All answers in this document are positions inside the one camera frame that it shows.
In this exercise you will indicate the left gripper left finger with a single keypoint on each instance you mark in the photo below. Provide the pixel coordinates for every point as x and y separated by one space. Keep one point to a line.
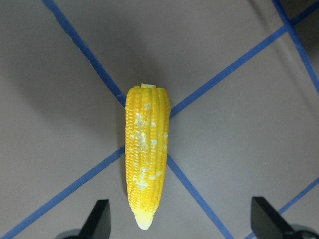
98 224

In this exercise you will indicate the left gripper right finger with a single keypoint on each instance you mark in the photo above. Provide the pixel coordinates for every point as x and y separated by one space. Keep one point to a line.
266 222

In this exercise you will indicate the yellow corn cob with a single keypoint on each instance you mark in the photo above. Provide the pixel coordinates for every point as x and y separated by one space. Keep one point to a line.
147 114

